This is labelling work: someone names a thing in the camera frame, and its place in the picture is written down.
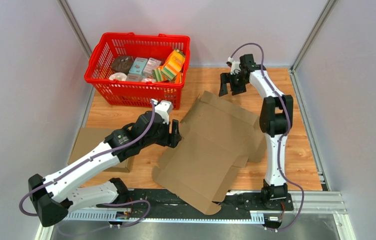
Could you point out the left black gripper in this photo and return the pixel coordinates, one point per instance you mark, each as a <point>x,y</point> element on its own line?
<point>171,139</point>

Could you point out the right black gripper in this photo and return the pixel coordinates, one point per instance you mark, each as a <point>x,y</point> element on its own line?
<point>226,78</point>

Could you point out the cardboard sheet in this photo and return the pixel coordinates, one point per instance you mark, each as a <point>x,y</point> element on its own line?
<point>218,139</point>

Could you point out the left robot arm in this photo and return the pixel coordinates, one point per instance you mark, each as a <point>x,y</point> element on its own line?
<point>56,195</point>

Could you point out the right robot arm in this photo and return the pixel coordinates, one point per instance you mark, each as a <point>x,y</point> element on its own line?
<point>275,122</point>

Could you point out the grey pink small box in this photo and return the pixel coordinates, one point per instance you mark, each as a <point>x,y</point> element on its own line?
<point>150,66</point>

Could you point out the teal small box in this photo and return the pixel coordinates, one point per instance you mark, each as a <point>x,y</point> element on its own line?
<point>138,66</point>

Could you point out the striped sponge pack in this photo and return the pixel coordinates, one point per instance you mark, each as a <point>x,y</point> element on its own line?
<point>173,64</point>

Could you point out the green striped sponge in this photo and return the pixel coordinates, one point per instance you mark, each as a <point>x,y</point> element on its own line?
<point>158,74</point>

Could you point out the white round container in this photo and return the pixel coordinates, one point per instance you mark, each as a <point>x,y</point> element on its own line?
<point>118,76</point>

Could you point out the brown round packet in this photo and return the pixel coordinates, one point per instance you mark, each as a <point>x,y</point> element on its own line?
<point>122,64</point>

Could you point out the red plastic basket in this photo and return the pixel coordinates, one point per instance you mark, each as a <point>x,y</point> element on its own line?
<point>137,90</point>

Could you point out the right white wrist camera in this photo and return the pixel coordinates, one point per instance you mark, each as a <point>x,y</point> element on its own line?
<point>233,65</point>

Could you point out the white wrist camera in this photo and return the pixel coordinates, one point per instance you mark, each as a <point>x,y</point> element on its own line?
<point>163,108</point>
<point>233,65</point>

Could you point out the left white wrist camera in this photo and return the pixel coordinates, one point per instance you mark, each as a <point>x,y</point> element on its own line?
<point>163,108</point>

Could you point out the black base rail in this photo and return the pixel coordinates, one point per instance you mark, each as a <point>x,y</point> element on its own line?
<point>238,207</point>

